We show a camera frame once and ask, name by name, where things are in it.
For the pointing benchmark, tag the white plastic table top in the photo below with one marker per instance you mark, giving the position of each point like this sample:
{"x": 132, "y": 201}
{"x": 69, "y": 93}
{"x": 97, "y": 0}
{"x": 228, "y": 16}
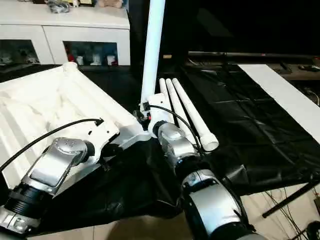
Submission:
{"x": 37, "y": 100}

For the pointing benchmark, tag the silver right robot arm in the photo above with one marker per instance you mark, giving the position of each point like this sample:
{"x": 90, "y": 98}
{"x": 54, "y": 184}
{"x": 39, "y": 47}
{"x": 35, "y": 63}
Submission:
{"x": 212, "y": 205}

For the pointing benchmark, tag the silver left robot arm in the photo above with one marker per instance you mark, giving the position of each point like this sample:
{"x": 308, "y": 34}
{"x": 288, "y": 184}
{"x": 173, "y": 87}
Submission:
{"x": 57, "y": 160}

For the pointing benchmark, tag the black case with gold label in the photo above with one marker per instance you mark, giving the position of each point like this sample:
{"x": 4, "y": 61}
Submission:
{"x": 172, "y": 37}

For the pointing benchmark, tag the red white small bottle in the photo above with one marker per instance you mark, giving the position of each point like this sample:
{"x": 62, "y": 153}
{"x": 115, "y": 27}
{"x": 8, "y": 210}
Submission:
{"x": 71, "y": 53}

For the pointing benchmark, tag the black mat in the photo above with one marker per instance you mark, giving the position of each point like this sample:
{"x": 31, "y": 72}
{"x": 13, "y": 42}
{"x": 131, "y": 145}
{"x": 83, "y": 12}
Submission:
{"x": 250, "y": 125}

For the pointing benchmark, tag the white cabinet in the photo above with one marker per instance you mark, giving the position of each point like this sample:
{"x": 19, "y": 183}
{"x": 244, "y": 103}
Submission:
{"x": 75, "y": 17}

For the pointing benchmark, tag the tan plush toy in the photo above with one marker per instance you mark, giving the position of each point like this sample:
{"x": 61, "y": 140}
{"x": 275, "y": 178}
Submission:
{"x": 110, "y": 2}

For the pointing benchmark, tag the yellow framed plaque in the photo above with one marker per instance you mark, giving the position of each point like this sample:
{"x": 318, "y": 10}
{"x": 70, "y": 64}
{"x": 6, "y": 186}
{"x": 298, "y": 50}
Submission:
{"x": 87, "y": 2}

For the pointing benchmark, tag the black long bar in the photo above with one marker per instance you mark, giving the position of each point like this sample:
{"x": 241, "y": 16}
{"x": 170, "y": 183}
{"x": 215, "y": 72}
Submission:
{"x": 250, "y": 54}

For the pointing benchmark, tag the white flat sheet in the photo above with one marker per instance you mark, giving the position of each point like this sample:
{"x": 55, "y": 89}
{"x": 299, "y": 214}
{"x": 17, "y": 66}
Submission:
{"x": 280, "y": 92}

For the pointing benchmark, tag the black stand leg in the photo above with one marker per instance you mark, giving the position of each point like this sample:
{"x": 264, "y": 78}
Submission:
{"x": 287, "y": 200}

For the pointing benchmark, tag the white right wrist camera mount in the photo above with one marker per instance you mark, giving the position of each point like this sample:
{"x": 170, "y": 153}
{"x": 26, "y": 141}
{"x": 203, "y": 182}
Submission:
{"x": 160, "y": 107}

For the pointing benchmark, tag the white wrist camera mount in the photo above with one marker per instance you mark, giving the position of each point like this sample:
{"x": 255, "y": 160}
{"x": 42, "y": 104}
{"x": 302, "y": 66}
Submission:
{"x": 100, "y": 132}
{"x": 160, "y": 107}

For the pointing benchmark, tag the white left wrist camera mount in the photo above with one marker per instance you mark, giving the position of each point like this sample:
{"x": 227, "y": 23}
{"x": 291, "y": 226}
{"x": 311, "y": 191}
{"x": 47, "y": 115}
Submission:
{"x": 100, "y": 132}

